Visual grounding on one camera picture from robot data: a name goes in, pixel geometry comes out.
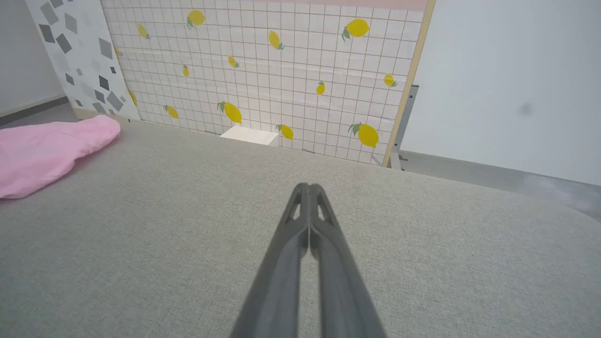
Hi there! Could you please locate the pink cloth garment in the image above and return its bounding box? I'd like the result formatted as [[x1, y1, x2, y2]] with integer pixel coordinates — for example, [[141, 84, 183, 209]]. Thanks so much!
[[0, 115, 121, 199]]

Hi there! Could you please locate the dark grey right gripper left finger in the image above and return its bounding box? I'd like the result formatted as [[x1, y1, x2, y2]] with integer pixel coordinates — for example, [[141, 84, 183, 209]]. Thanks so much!
[[230, 183, 311, 338]]

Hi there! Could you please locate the white panel with grey shapes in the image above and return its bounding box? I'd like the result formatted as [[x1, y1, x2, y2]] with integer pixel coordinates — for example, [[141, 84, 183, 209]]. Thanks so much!
[[24, 0, 141, 122]]

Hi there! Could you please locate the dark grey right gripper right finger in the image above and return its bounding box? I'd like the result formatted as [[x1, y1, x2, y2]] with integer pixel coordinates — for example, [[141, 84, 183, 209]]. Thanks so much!
[[309, 184, 388, 338]]

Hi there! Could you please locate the white box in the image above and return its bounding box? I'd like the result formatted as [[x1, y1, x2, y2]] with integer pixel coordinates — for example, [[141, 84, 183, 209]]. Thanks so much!
[[220, 125, 279, 146]]

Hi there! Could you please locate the lemon print grid panel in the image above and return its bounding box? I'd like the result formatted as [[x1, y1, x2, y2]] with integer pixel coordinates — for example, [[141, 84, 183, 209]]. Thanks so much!
[[100, 0, 436, 168]]

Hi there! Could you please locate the grey metal panel stand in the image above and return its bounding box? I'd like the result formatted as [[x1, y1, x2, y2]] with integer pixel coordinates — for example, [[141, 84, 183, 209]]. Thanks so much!
[[389, 84, 419, 170]]

